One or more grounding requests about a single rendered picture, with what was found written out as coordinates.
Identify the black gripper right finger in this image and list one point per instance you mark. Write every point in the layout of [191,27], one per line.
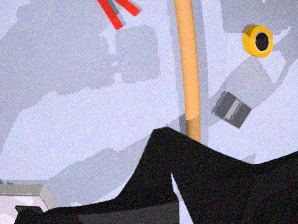
[218,189]

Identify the red-handled pliers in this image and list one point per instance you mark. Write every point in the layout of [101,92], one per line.
[112,15]

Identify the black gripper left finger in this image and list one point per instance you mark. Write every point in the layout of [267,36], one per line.
[147,198]

